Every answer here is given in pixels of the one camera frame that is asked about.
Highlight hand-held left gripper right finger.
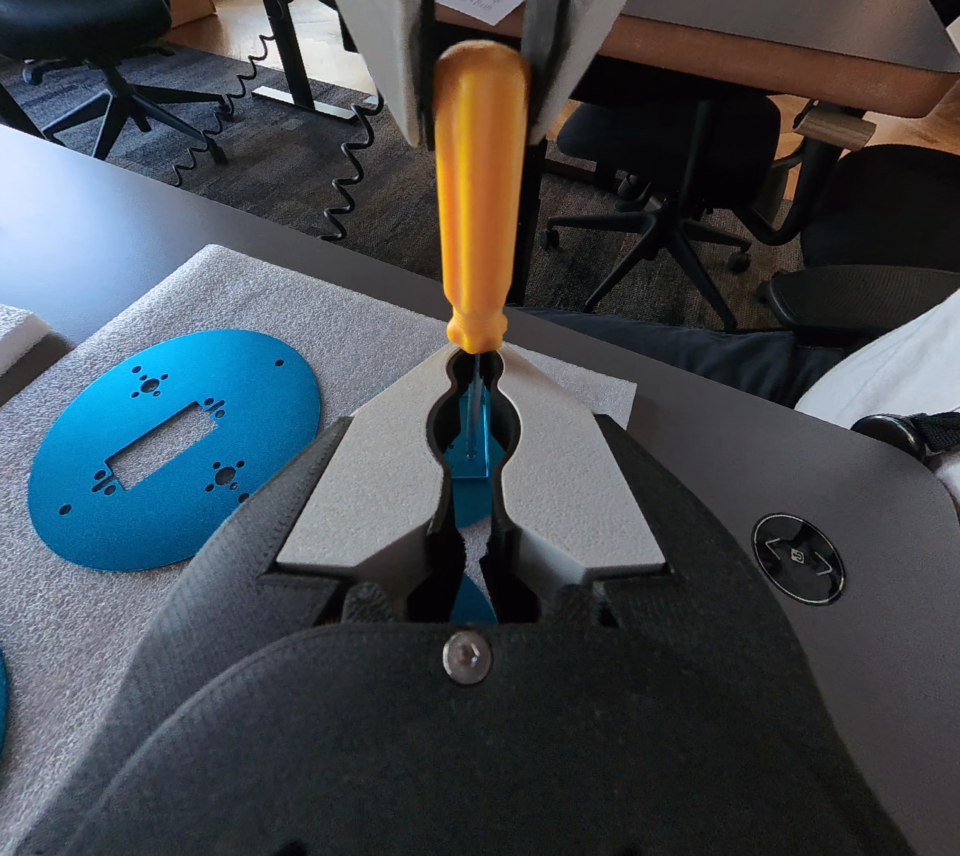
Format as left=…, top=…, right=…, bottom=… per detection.
left=491, top=346, right=669, bottom=589

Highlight white foam sheet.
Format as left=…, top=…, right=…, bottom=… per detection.
left=0, top=243, right=639, bottom=842

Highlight black round desk control button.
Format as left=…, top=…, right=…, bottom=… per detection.
left=752, top=513, right=846, bottom=606

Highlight orange-handled screwdriver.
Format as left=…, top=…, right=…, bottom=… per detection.
left=433, top=41, right=532, bottom=460

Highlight blue round plate with bracket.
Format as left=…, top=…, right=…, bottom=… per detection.
left=442, top=384, right=500, bottom=529

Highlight white foam block round hole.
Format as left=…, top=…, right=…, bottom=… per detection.
left=0, top=305, right=54, bottom=377

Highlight grey desk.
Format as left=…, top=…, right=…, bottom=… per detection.
left=0, top=125, right=960, bottom=856

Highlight large blue disc rectangular cutout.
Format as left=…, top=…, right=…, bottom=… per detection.
left=28, top=329, right=322, bottom=572

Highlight black lanyard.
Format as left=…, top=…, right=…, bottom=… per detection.
left=855, top=412, right=960, bottom=461

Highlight black stool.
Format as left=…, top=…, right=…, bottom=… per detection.
left=0, top=0, right=230, bottom=165

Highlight person's dark trousers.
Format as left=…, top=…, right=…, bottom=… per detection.
left=517, top=307, right=849, bottom=409

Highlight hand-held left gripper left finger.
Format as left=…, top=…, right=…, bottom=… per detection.
left=276, top=346, right=460, bottom=585

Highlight black coiled cable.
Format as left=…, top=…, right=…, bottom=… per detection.
left=322, top=99, right=380, bottom=242
left=168, top=31, right=275, bottom=190

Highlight small blue round disc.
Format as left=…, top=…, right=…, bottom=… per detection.
left=450, top=575, right=498, bottom=625

